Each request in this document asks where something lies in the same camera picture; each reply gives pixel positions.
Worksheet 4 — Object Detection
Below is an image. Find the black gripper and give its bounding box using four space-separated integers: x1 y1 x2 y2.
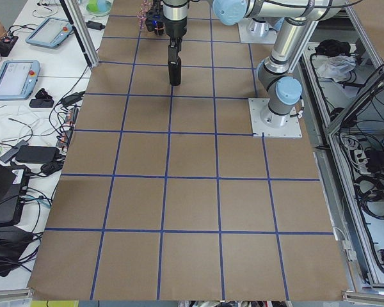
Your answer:
163 17 188 52
146 8 164 32

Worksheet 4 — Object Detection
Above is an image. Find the dark glass wine bottle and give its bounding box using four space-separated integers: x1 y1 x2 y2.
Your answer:
168 50 182 86

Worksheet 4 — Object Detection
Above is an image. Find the green bowl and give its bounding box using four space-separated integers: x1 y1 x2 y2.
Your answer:
86 0 112 17

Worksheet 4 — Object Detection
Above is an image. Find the blue teach pendant far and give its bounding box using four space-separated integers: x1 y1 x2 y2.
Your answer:
26 17 72 49

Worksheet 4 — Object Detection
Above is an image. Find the blue teach pendant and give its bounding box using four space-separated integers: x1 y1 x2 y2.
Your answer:
26 17 72 49
0 60 40 100

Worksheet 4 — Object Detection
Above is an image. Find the small black device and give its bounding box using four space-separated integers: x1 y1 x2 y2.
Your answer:
29 88 54 109

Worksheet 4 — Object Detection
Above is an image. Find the blue teach pendant near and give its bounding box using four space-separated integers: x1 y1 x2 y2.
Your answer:
0 60 40 100

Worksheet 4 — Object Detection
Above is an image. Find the black power adapter brick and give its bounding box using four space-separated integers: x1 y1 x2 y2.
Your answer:
15 145 60 164

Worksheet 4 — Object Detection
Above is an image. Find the black laptop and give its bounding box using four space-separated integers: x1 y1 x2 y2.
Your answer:
0 164 30 227

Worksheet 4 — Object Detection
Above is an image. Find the copper wire wine basket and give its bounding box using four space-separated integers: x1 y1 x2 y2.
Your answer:
137 0 164 36

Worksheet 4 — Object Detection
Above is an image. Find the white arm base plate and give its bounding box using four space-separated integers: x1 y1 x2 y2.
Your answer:
248 98 302 139
238 19 277 45

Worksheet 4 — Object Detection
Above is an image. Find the aluminium frame post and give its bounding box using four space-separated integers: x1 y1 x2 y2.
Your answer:
60 0 99 68

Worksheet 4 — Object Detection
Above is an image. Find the aluminium cable rack frame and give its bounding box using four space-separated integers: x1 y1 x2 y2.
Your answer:
297 1 384 289

